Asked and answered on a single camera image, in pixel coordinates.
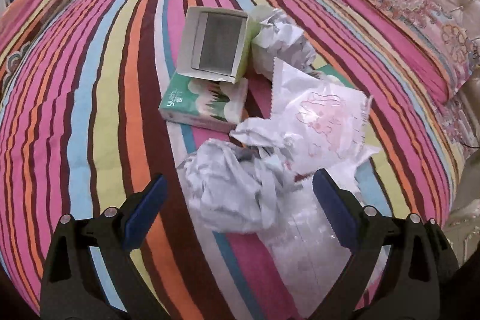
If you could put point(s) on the printed paper ball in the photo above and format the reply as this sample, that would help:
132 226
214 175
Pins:
232 192
285 39

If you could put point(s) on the colourful striped blanket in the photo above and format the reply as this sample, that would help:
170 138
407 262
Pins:
93 117

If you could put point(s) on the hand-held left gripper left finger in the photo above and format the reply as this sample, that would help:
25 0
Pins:
146 207

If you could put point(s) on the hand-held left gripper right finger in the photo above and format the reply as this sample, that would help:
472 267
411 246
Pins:
335 207

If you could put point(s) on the cream carved bed frame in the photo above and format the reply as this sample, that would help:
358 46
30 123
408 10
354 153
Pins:
468 230

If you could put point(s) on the green tissue pack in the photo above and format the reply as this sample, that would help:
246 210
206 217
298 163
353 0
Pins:
187 102

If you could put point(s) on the white plastic bag pink print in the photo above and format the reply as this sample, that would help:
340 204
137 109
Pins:
322 117

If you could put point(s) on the white cardboard box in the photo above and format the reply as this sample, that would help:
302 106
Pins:
187 42

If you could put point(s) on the clear plastic bag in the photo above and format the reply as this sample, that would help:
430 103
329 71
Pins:
300 248

